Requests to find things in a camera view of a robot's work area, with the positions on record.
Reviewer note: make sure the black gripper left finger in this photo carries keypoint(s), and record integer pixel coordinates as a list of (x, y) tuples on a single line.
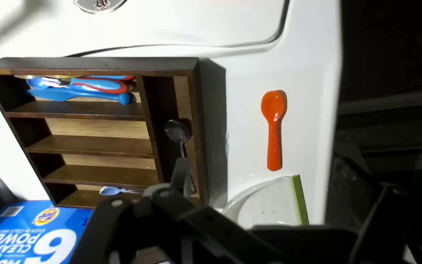
[(123, 230)]

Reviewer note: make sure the blue plastic spoon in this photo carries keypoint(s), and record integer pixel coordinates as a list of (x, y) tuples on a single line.
[(74, 96)]

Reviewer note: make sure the clear bag with green strip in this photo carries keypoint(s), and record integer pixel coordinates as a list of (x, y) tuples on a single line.
[(299, 196)]

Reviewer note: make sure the blue spoon with red rim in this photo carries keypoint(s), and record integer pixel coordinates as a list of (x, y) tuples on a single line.
[(98, 84)]

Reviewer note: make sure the white washing machine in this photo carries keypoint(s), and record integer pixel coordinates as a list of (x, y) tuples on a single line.
[(270, 39)]

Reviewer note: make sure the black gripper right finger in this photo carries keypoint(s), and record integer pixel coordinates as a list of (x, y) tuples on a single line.
[(402, 230)]

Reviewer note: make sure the oval silver washer badge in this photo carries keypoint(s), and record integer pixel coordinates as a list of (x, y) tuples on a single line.
[(98, 4)]

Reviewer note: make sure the dark wooden cutlery holder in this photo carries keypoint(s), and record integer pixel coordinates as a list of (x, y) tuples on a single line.
[(94, 148)]

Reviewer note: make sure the orange plastic spoon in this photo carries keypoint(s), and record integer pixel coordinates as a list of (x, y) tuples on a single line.
[(273, 127)]

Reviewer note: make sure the silver metal spoon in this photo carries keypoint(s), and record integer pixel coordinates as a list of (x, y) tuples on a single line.
[(176, 131)]

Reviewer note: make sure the blue cleaning product box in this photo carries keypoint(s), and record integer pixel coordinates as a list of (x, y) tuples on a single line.
[(15, 236)]

